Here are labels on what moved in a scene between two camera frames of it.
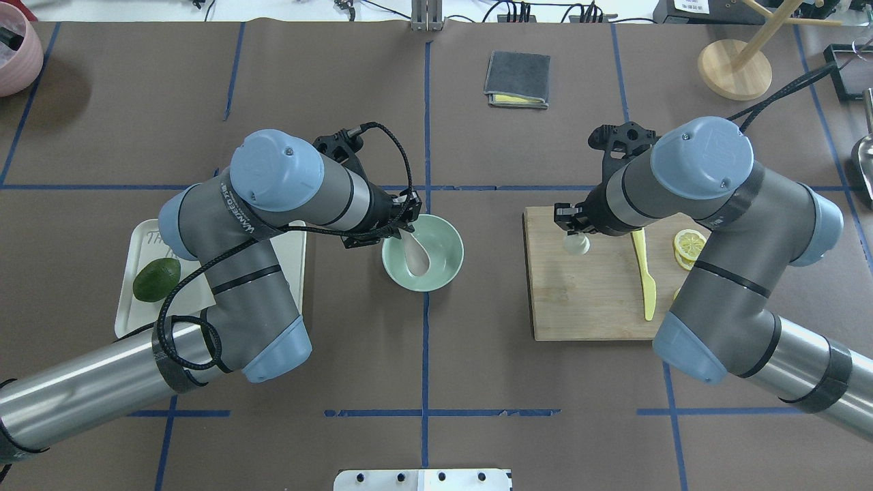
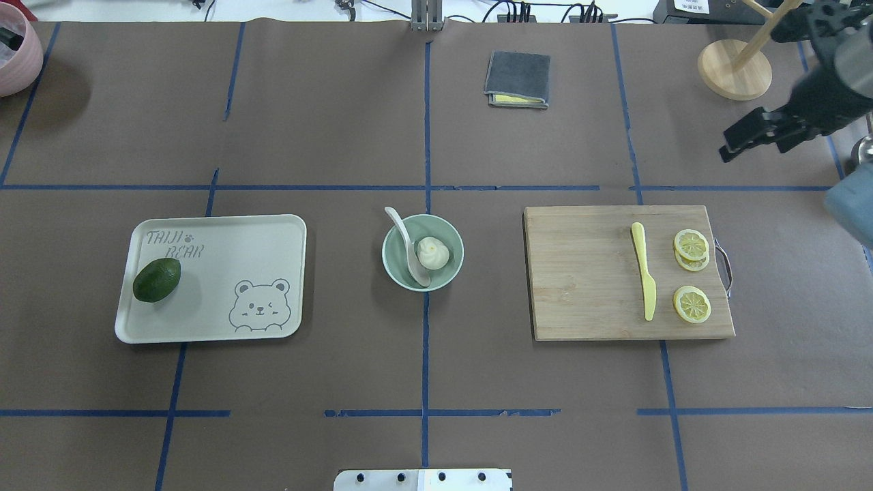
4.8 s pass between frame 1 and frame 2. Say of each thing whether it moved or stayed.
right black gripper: moved
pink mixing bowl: stayed
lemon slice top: stayed
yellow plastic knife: stayed
